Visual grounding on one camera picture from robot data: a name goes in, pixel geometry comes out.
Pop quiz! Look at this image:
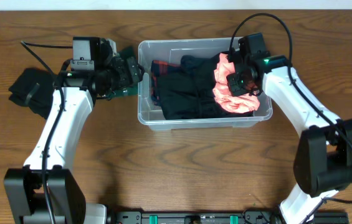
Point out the dark green cloth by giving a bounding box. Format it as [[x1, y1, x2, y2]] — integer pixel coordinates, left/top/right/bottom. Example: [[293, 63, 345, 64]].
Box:
[[112, 45, 138, 98]]

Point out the pink salmon garment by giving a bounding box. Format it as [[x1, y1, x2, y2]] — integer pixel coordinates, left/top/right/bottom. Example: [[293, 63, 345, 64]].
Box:
[[212, 53, 260, 114]]

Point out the red navy plaid shirt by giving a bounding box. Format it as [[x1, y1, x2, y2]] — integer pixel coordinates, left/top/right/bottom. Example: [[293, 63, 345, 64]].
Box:
[[151, 60, 181, 106]]

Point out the clear plastic storage bin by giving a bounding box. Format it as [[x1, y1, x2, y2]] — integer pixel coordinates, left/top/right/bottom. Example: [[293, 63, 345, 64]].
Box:
[[138, 37, 273, 131]]

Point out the large black garment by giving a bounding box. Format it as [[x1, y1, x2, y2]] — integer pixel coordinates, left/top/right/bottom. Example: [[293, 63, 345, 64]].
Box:
[[158, 53, 254, 119]]

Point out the black garment with band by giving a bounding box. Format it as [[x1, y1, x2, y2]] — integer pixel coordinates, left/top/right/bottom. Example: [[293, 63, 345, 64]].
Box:
[[180, 55, 207, 75]]

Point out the black cloth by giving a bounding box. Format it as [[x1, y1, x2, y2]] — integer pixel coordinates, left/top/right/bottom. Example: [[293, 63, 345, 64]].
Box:
[[8, 67, 54, 119]]

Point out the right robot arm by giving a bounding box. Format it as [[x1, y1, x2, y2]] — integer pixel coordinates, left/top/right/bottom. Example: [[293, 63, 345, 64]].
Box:
[[227, 55, 352, 223]]

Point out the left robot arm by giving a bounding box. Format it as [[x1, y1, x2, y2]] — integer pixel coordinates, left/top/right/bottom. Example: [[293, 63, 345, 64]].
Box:
[[4, 56, 145, 223]]

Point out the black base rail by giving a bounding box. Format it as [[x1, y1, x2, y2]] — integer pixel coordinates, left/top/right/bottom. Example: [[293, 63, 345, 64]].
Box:
[[113, 208, 350, 224]]

